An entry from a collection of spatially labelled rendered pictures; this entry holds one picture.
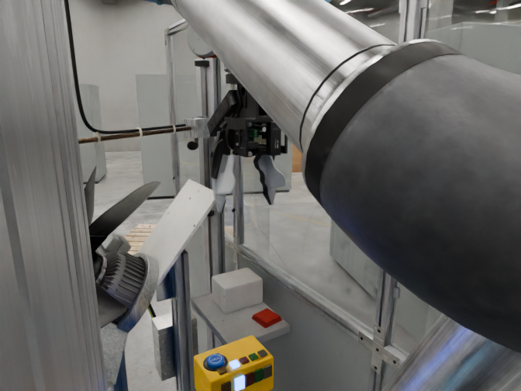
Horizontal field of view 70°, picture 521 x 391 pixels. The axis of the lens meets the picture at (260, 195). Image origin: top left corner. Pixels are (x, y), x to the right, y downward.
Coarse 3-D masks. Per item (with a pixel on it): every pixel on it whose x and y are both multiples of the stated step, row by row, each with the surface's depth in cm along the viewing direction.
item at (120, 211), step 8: (152, 184) 104; (136, 192) 98; (144, 192) 105; (152, 192) 111; (120, 200) 91; (128, 200) 99; (136, 200) 105; (144, 200) 110; (112, 208) 95; (120, 208) 101; (128, 208) 106; (136, 208) 110; (104, 216) 98; (112, 216) 103; (120, 216) 106; (128, 216) 110; (96, 224) 99; (104, 224) 103; (112, 224) 107; (96, 232) 104; (104, 232) 107
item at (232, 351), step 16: (208, 352) 88; (224, 352) 88; (240, 352) 88; (256, 352) 88; (208, 368) 82; (240, 368) 82; (256, 368) 84; (272, 368) 87; (208, 384) 80; (256, 384) 85; (272, 384) 88
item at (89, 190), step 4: (92, 172) 122; (92, 176) 124; (88, 180) 121; (92, 180) 126; (88, 184) 122; (92, 184) 127; (88, 188) 123; (92, 188) 129; (88, 192) 124; (92, 192) 130; (88, 196) 125; (92, 196) 131; (88, 200) 126; (92, 200) 132; (88, 204) 126; (92, 204) 132; (88, 208) 127; (92, 208) 133; (88, 212) 127; (92, 212) 133; (88, 216) 127; (92, 216) 133; (88, 220) 127; (88, 224) 126
